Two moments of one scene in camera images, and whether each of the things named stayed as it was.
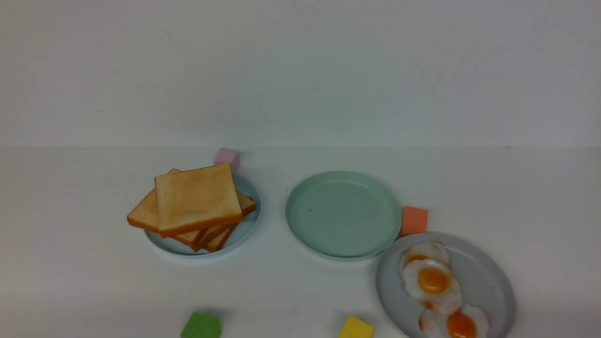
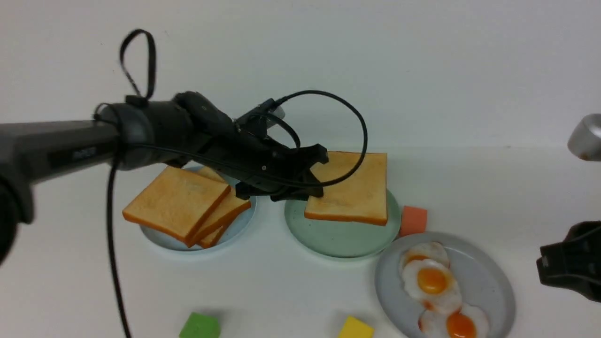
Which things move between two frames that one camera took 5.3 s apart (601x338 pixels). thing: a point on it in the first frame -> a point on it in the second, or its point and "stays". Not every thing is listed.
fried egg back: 430,250 stays
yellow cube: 353,328 stays
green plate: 343,214 stays
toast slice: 196,199 -> 363,198
